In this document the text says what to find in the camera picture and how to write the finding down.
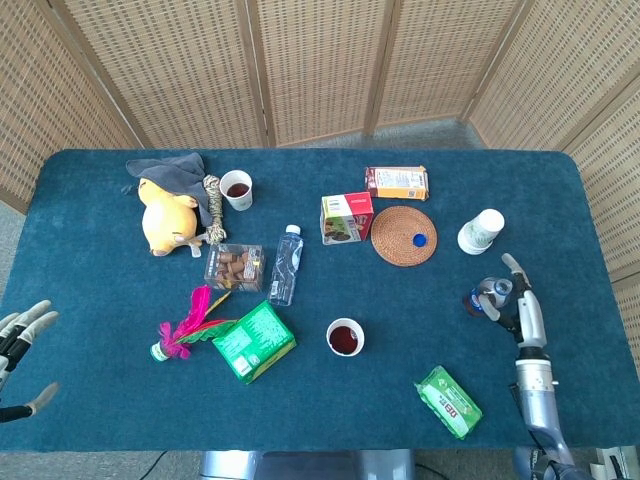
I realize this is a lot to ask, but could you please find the braided rope toy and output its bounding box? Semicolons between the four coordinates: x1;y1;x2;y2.
201;173;229;246

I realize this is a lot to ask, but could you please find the clear plastic water bottle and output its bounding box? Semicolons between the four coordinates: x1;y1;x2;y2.
268;224;305;307

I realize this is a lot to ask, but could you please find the green wet wipes pack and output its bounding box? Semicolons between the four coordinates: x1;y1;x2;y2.
413;365;484;441

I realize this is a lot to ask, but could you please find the blue table cover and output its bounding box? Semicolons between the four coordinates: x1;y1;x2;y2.
0;148;640;454

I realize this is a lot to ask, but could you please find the grey cloth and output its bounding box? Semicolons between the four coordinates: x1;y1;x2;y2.
125;152;214;229

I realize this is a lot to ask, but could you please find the clear plastic cookie box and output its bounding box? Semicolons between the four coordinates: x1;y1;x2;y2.
203;242;266;294

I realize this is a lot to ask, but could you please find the red and green biscuit box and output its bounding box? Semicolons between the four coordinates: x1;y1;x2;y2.
320;192;375;247

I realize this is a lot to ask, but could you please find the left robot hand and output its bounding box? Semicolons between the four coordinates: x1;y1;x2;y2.
0;299;61;424

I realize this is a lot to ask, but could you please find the large green tissue pack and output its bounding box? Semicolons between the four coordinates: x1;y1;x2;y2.
211;299;298;386

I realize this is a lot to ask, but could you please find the woven folding screen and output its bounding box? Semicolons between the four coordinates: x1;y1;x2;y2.
0;0;640;361

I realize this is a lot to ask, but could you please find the pink feather shuttlecock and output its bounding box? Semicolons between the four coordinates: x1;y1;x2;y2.
149;284;237;363

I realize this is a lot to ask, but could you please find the yellow plush toy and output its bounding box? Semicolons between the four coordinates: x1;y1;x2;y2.
137;177;204;258

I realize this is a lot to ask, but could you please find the paper cup with blue print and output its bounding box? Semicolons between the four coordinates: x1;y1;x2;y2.
326;317;366;358

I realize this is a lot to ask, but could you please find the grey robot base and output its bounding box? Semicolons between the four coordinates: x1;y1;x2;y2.
198;448;416;480

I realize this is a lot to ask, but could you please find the small bottle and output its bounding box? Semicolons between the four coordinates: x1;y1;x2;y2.
462;276;516;320

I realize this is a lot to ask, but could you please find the round woven rattan coaster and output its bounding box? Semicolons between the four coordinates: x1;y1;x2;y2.
370;205;439;268

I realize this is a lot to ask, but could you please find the stack of floral paper cups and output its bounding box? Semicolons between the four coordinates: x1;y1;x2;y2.
456;208;506;256

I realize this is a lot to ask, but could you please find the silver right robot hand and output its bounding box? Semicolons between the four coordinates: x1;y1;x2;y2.
481;252;548;350

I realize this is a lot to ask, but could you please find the paper cup with green flower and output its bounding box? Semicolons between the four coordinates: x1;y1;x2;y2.
219;169;254;212

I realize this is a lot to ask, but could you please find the orange snack box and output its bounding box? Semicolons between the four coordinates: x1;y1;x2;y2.
364;165;431;202

